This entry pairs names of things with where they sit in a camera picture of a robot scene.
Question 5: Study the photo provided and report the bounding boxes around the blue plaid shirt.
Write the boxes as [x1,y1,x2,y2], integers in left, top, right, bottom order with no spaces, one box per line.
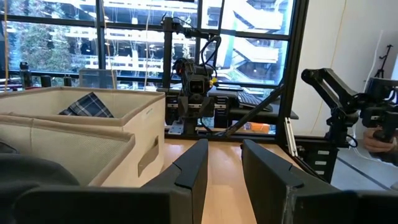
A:
[58,91,114,119]

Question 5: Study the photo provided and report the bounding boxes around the yellow hanging cord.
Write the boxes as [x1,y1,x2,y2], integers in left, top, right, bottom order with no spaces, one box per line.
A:
[2,0,11,93]

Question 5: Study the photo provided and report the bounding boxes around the black window frame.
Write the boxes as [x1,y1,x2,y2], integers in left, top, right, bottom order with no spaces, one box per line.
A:
[0,0,295,91]

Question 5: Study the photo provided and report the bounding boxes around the black keyboard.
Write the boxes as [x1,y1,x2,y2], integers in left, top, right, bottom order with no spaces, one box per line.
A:
[237,91,274,113]

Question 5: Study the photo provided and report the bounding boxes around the black tripod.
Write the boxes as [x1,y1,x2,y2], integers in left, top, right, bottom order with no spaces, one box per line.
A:
[374,44,394,79]

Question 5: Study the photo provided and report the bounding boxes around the black labelled control box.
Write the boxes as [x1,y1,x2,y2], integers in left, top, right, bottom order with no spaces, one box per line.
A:
[294,143,340,184]

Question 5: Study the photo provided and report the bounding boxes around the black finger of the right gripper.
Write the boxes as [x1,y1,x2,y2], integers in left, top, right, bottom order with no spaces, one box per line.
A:
[178,95,189,118]
[203,96,216,118]

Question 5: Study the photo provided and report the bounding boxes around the silver metal bracket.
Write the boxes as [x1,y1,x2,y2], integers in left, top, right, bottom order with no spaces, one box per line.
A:
[167,120,185,136]

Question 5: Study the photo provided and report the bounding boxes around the black diagonal frame strut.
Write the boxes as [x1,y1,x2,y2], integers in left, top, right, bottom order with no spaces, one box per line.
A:
[223,83,285,138]

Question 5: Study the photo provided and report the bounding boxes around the silver aluminium bar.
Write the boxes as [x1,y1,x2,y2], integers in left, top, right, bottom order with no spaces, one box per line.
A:
[284,117,299,157]

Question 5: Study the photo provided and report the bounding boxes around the clear plastic box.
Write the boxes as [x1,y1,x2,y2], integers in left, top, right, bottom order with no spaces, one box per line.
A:
[78,68,118,90]

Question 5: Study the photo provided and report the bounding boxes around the white hanging cable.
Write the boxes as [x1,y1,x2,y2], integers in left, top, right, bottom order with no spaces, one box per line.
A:
[363,29,385,91]

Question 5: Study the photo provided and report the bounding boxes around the person's hand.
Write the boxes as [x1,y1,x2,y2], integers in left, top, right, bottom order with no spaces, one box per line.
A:
[363,126,398,154]

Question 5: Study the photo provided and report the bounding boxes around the black desk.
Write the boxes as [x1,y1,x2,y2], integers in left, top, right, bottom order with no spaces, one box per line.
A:
[207,84,300,121]

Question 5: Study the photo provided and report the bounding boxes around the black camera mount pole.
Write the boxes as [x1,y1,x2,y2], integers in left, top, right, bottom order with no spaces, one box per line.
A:
[160,16,219,90]

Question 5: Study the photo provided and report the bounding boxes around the black looped cable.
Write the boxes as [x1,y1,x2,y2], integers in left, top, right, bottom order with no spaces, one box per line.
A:
[200,35,223,79]

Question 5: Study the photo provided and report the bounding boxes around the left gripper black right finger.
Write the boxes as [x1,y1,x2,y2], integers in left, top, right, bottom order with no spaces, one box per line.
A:
[242,139,398,224]

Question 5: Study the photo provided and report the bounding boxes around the dark green garment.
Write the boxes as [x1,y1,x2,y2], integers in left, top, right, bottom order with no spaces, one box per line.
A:
[0,139,81,224]

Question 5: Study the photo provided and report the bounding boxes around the black vertical frame post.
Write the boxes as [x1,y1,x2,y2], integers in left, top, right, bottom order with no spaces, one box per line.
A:
[275,0,310,144]

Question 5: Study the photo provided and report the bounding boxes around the dark water bottle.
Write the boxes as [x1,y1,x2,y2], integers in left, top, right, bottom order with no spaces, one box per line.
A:
[19,61,33,89]

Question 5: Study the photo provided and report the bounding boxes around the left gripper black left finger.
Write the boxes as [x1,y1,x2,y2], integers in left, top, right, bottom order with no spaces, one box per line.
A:
[14,139,209,224]

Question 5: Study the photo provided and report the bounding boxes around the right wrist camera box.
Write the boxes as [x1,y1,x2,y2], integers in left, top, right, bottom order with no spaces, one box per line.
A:
[187,79,205,95]

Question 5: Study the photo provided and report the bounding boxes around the beige fabric storage bin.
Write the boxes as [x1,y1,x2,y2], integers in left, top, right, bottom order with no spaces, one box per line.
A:
[0,86,166,188]
[0,113,137,187]

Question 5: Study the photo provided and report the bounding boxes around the orange object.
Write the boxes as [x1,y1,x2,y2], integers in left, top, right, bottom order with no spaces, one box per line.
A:
[244,121,272,134]

